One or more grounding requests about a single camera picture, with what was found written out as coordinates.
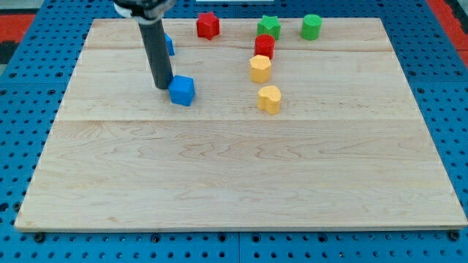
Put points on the blue block behind rod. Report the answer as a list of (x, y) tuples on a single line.
[(170, 46)]

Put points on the wooden board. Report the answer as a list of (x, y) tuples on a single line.
[(348, 151)]

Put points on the red cylinder block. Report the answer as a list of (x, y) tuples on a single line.
[(264, 45)]

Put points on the yellow heart block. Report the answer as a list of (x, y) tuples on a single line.
[(269, 99)]

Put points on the yellow hexagon block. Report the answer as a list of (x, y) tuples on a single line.
[(260, 68)]

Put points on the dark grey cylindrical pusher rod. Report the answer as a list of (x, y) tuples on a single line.
[(153, 36)]

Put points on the red star block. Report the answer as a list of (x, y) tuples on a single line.
[(208, 25)]

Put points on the green cylinder block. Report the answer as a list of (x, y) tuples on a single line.
[(311, 25)]

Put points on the blue cube block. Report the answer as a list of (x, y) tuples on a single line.
[(182, 90)]

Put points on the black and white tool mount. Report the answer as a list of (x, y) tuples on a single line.
[(145, 12)]

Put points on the green star block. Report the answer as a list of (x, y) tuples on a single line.
[(269, 25)]

